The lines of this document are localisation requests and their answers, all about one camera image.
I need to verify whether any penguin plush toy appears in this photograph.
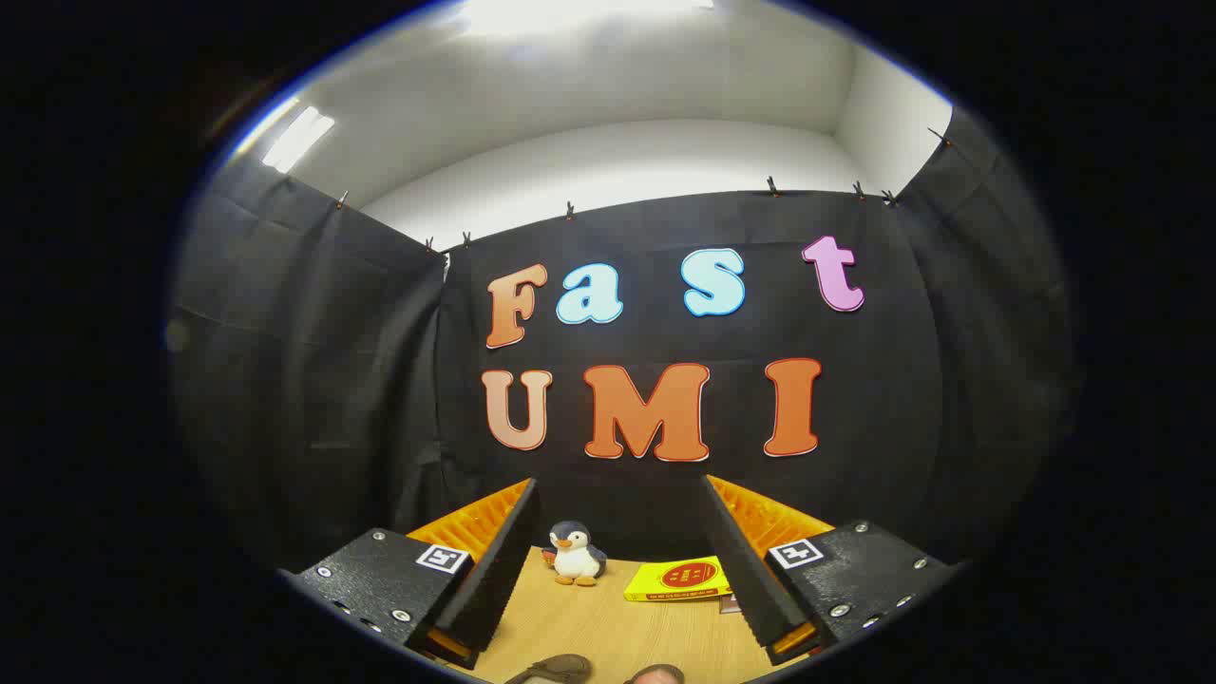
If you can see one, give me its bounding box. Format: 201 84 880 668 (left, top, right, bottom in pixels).
542 521 609 587

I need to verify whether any ceiling light panel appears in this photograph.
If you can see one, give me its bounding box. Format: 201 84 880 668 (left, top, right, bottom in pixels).
456 0 713 39
261 106 335 174

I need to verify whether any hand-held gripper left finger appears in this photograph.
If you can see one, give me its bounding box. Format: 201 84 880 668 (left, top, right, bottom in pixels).
280 478 542 671

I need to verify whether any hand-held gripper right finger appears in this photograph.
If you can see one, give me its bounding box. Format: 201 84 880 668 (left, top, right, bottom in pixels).
703 473 960 666

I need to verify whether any yellow book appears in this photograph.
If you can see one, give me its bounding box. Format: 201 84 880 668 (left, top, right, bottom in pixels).
623 556 733 602

